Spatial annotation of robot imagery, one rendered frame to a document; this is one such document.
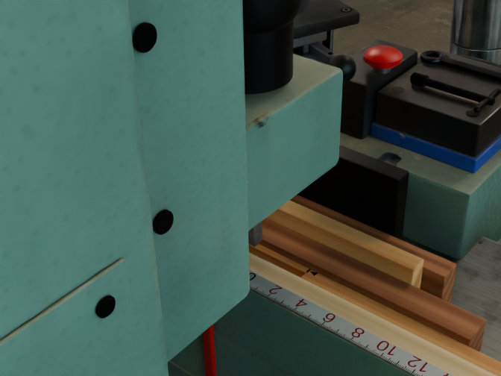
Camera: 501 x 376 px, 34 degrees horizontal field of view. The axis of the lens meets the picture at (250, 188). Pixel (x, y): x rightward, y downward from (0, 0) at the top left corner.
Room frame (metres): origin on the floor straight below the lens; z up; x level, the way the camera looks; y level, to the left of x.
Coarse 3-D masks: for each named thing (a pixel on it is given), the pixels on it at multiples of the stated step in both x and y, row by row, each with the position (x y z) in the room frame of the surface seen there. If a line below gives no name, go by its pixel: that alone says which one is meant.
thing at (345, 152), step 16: (352, 160) 0.46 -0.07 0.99; (368, 160) 0.46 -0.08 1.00; (384, 160) 0.51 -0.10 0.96; (336, 176) 0.47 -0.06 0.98; (352, 176) 0.46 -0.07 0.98; (368, 176) 0.45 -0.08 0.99; (384, 176) 0.44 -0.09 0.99; (400, 176) 0.44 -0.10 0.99; (304, 192) 0.48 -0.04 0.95; (320, 192) 0.47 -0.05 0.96; (336, 192) 0.46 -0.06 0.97; (352, 192) 0.46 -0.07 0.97; (368, 192) 0.45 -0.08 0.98; (384, 192) 0.44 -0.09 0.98; (400, 192) 0.44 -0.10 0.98; (336, 208) 0.46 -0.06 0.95; (352, 208) 0.46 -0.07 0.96; (368, 208) 0.45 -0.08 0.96; (384, 208) 0.44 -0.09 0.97; (400, 208) 0.44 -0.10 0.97; (368, 224) 0.45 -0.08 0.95; (384, 224) 0.44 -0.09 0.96; (400, 224) 0.44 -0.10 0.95
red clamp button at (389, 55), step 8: (368, 48) 0.57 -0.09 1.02; (376, 48) 0.57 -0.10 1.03; (384, 48) 0.57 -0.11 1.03; (392, 48) 0.57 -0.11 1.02; (368, 56) 0.56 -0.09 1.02; (376, 56) 0.56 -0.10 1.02; (384, 56) 0.56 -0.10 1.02; (392, 56) 0.56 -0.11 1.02; (400, 56) 0.56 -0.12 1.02; (376, 64) 0.55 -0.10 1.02; (384, 64) 0.55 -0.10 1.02; (392, 64) 0.55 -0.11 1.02
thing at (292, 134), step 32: (320, 64) 0.45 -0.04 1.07; (256, 96) 0.41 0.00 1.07; (288, 96) 0.41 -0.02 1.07; (320, 96) 0.43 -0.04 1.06; (256, 128) 0.38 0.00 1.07; (288, 128) 0.40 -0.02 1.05; (320, 128) 0.43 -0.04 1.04; (256, 160) 0.38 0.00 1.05; (288, 160) 0.40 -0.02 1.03; (320, 160) 0.43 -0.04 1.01; (256, 192) 0.38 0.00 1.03; (288, 192) 0.40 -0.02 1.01; (256, 224) 0.38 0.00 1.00
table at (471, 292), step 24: (408, 240) 0.49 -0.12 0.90; (480, 264) 0.46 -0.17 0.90; (456, 288) 0.44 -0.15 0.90; (480, 288) 0.43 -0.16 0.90; (480, 312) 0.41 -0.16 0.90; (216, 336) 0.40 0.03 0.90; (192, 360) 0.41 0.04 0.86; (216, 360) 0.40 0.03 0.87; (240, 360) 0.38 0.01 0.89; (264, 360) 0.37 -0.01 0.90
